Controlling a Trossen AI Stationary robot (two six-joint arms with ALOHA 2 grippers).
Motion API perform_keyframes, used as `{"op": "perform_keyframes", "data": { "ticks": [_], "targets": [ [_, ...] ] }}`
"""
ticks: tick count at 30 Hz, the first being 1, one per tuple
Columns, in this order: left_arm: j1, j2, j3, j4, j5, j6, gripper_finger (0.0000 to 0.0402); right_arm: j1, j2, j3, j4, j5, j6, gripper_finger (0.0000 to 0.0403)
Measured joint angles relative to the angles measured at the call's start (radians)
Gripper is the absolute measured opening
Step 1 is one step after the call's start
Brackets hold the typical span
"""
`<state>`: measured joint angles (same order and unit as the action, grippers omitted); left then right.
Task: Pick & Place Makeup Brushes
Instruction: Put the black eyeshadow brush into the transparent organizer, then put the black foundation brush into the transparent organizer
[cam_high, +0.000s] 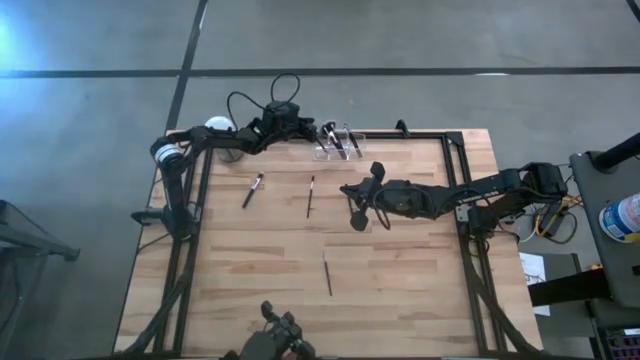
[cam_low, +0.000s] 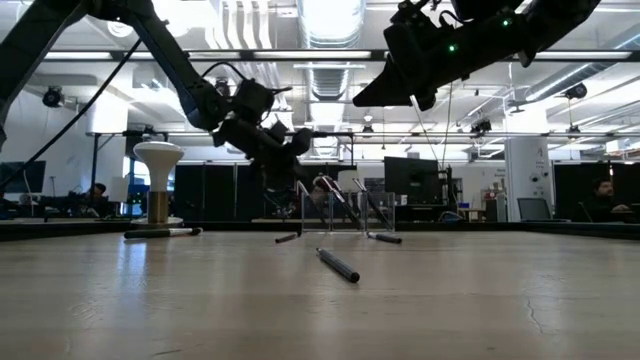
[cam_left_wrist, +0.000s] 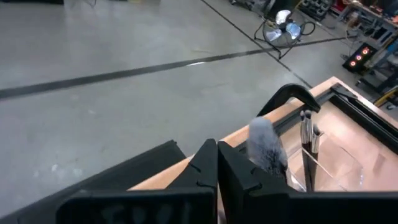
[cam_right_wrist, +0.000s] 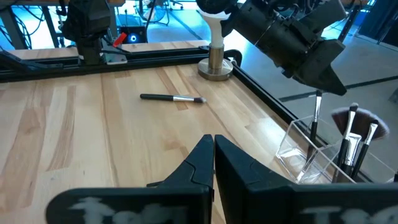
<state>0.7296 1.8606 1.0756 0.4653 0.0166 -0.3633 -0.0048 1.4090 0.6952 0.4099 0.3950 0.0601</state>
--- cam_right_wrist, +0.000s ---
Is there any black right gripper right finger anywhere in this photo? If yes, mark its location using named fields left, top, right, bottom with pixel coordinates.
left=214, top=134, right=398, bottom=224

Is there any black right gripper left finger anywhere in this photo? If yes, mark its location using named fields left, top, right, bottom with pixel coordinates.
left=45, top=134, right=216, bottom=224

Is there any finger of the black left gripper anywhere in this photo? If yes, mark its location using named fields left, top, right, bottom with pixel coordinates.
left=284, top=55, right=325, bottom=87
left=305, top=39, right=348, bottom=96

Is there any black makeup brush silver ferrule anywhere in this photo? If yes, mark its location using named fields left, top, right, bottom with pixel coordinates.
left=350, top=119, right=380, bottom=180
left=139, top=93, right=207, bottom=105
left=336, top=102, right=359, bottom=170
left=305, top=89, right=323, bottom=163

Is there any fan makeup brush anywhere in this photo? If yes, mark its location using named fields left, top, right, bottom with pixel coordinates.
left=330, top=106, right=391, bottom=177

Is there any black corner clamp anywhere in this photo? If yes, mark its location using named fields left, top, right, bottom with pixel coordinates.
left=223, top=49, right=244, bottom=68

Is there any clear acrylic brush organizer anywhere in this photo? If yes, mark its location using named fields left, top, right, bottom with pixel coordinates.
left=275, top=114, right=398, bottom=185

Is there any white mushroom lamp brass base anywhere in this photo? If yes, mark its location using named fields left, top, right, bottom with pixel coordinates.
left=197, top=8, right=234, bottom=82

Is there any black box blue light ring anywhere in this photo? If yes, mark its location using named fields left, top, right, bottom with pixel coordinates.
left=119, top=26, right=148, bottom=45

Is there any silver metal bracket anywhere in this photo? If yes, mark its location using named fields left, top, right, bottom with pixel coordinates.
left=102, top=51, right=129, bottom=65

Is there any red handle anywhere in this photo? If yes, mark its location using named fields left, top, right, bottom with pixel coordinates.
left=113, top=32, right=129, bottom=48

